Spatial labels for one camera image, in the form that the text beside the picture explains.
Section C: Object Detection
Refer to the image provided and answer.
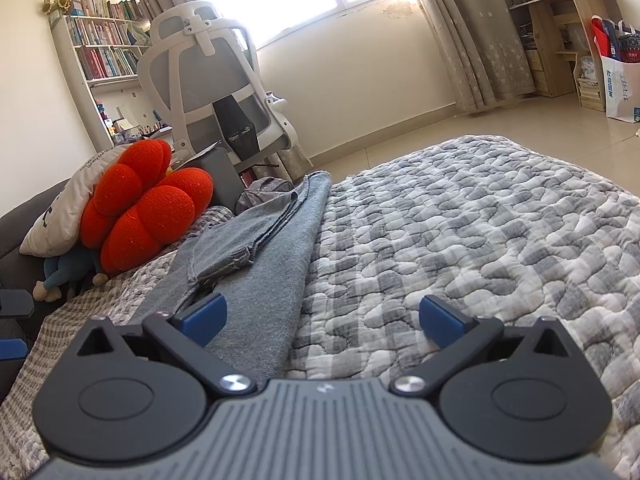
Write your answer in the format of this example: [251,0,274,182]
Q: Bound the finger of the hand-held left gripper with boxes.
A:
[0,320,28,362]
[0,289,35,320]

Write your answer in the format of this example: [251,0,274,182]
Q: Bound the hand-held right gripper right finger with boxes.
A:
[391,295,573,396]

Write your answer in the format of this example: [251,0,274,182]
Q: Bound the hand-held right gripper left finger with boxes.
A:
[75,294,257,397]

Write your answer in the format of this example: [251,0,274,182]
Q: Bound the grey knit sweater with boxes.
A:
[131,171,332,386]

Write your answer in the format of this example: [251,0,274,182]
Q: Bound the blue plush toy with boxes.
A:
[32,250,111,303]

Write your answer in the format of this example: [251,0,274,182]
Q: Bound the dark grey sofa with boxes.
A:
[0,177,83,341]

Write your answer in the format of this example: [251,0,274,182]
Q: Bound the grey checked blanket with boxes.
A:
[0,134,640,480]

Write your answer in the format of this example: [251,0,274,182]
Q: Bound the white printed pillow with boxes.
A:
[20,144,132,257]

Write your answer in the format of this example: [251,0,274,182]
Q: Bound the red pumpkin cushion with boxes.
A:
[79,139,215,277]

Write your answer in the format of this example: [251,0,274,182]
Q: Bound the grey backpack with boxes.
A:
[235,176,301,215]

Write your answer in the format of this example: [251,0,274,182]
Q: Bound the dark grey box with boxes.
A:
[172,145,246,211]

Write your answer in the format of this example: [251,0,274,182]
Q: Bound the cluttered white desk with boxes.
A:
[100,105,176,148]

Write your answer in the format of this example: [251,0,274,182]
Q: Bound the white bookshelf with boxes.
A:
[49,0,176,153]

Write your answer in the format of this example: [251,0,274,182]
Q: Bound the white office chair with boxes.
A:
[136,0,313,181]

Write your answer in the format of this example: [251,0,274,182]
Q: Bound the rows of books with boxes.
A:
[67,0,151,81]

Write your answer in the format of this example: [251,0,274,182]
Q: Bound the white shopping bag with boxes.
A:
[605,55,640,123]

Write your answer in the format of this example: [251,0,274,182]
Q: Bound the red bag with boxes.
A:
[591,15,621,61]

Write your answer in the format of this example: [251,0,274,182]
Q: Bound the dark blue gift bag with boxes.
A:
[602,19,640,65]

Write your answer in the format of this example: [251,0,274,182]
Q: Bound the wooden desk shelf unit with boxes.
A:
[507,0,626,100]

